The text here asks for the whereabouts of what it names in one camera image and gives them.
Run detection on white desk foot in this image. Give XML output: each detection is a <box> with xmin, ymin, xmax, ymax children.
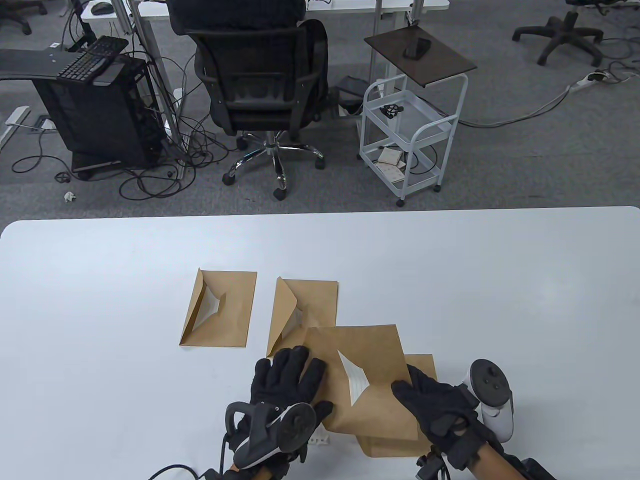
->
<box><xmin>0</xmin><ymin>106</ymin><xmax>31</xmax><ymax>151</ymax></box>

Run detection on person's right forearm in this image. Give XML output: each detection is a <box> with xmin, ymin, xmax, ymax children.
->
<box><xmin>470</xmin><ymin>445</ymin><xmax>523</xmax><ymax>480</ymax></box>

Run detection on dark brown board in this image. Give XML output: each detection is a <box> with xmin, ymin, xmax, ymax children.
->
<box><xmin>364</xmin><ymin>26</ymin><xmax>478</xmax><ymax>88</ymax></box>

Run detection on grey hand controller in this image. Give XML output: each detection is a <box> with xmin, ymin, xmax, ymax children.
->
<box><xmin>225</xmin><ymin>402</ymin><xmax>317</xmax><ymax>470</ymax></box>
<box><xmin>462</xmin><ymin>359</ymin><xmax>516</xmax><ymax>442</ymax></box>

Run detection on black chair base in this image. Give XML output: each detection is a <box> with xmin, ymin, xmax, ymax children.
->
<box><xmin>512</xmin><ymin>0</ymin><xmax>605</xmax><ymax>67</ymax></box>
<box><xmin>0</xmin><ymin>0</ymin><xmax>48</xmax><ymax>36</ymax></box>

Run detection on white booklets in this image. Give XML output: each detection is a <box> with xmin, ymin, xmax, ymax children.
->
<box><xmin>376</xmin><ymin>146</ymin><xmax>407</xmax><ymax>183</ymax></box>

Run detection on white rolling cart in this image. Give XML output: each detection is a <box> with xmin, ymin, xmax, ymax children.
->
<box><xmin>359</xmin><ymin>72</ymin><xmax>469</xmax><ymax>208</ymax></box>

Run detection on black computer tower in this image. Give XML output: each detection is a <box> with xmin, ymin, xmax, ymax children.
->
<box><xmin>32</xmin><ymin>54</ymin><xmax>163</xmax><ymax>171</ymax></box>

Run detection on grey power cable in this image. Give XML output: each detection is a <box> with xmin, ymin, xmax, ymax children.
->
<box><xmin>459</xmin><ymin>85</ymin><xmax>573</xmax><ymax>128</ymax></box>

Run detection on black keyboard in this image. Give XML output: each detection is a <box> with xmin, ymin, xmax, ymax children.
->
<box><xmin>56</xmin><ymin>36</ymin><xmax>129</xmax><ymax>82</ymax></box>

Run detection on black mesh office chair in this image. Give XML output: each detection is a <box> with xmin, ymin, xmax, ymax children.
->
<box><xmin>187</xmin><ymin>20</ymin><xmax>335</xmax><ymax>202</ymax></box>

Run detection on brown paper envelope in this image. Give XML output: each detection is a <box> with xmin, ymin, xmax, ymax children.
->
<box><xmin>266</xmin><ymin>276</ymin><xmax>340</xmax><ymax>358</ymax></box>
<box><xmin>357</xmin><ymin>354</ymin><xmax>438</xmax><ymax>458</ymax></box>
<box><xmin>179</xmin><ymin>268</ymin><xmax>258</xmax><ymax>348</ymax></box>
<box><xmin>305</xmin><ymin>324</ymin><xmax>420</xmax><ymax>441</ymax></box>

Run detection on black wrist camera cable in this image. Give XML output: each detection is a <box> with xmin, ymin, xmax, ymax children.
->
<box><xmin>147</xmin><ymin>464</ymin><xmax>223</xmax><ymax>480</ymax></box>

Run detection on black curved desk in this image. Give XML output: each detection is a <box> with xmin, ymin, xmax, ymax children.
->
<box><xmin>0</xmin><ymin>48</ymin><xmax>126</xmax><ymax>87</ymax></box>

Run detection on white desk with metal legs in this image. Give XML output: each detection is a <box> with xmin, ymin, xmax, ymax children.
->
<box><xmin>80</xmin><ymin>0</ymin><xmax>451</xmax><ymax>178</ymax></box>

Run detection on person's right hand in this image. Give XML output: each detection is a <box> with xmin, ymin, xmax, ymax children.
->
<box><xmin>391</xmin><ymin>364</ymin><xmax>503</xmax><ymax>471</ymax></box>

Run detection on white power strip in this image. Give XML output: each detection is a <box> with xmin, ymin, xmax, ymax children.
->
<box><xmin>570</xmin><ymin>72</ymin><xmax>608</xmax><ymax>92</ymax></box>

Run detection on person's left hand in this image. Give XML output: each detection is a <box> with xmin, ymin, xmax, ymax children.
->
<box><xmin>234</xmin><ymin>345</ymin><xmax>335</xmax><ymax>471</ymax></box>

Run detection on black phone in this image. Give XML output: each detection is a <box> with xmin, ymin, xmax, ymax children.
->
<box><xmin>404</xmin><ymin>38</ymin><xmax>432</xmax><ymax>61</ymax></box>

